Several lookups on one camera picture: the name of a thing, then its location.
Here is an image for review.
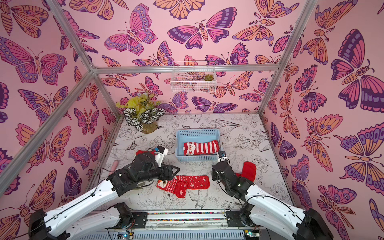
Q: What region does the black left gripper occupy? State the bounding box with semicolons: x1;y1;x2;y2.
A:
137;162;181;184

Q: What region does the red santa snowflake sock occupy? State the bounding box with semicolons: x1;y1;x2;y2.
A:
157;175;210;190
173;182;190;199

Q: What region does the red snowflake patterned sock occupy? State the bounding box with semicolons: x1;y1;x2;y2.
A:
236;162;257;182
136;150;156;156

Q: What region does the red white striped santa sock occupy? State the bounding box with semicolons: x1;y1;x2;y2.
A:
183;140;220;156

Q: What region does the light blue plastic basket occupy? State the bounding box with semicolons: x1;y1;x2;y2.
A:
175;129;222;162

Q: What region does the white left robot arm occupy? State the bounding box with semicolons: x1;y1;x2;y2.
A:
28;152;180;240

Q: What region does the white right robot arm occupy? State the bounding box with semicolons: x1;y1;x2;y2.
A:
212;161;334;240

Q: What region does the purple pink garden trowel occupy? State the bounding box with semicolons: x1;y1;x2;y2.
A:
111;160;119;172

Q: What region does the glass vase with plant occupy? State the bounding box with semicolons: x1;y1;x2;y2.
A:
116;93;166;134

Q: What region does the small green succulent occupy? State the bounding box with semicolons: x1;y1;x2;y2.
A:
204;74;215;82

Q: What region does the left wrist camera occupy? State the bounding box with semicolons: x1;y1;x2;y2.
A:
155;146;169;168

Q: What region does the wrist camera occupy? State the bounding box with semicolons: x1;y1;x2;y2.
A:
217;151;227;163
155;146;169;168

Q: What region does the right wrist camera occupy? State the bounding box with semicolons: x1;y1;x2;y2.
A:
217;151;227;163

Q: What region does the white wire wall basket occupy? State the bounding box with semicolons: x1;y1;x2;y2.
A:
169;60;217;94

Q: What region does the aluminium frame profile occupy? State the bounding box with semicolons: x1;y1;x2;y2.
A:
1;1;318;194

